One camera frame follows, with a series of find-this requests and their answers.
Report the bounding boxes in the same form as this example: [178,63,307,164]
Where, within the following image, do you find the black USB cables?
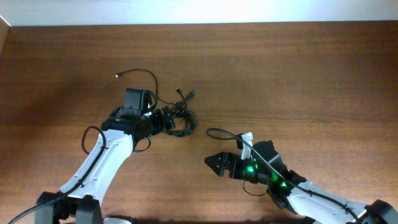
[114,68,198,138]

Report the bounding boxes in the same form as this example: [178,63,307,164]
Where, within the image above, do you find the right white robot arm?
[205,141,397,223]

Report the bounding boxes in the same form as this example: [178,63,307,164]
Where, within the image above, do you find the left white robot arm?
[34,88,175,223]

